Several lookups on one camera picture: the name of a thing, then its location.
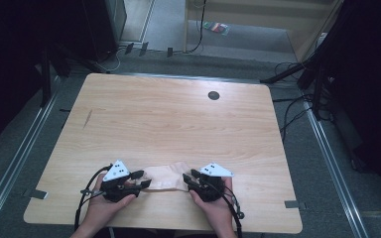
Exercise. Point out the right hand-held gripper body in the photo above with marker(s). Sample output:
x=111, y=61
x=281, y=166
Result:
x=210, y=190

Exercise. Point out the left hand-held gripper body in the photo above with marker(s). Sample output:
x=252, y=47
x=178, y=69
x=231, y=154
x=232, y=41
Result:
x=117, y=188

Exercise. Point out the person's right hand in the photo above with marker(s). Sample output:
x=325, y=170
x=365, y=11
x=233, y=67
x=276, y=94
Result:
x=218, y=213

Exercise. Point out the person's left hand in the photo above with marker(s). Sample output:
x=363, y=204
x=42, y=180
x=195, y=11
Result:
x=104, y=211

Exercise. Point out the black round table grommet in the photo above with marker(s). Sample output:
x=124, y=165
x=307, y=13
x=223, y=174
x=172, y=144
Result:
x=213, y=95

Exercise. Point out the grey tape piece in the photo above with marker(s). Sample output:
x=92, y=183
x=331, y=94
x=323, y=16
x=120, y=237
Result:
x=293, y=204
x=35, y=194

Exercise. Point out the black plug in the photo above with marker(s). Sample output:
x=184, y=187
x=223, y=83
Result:
x=144, y=48
x=129, y=48
x=169, y=52

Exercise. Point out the black metal stand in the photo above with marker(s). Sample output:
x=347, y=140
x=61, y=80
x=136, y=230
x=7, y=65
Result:
x=45, y=79

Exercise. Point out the colourful packet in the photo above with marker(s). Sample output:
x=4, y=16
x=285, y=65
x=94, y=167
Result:
x=216, y=27

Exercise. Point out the black cabinet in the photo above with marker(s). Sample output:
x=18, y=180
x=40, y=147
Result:
x=104, y=29

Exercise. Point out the light wooden shelf unit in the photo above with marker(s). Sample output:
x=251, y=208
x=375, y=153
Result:
x=297, y=39

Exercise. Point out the metal floor rail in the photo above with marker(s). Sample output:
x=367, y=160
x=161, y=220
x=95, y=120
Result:
x=334, y=172
x=13, y=162

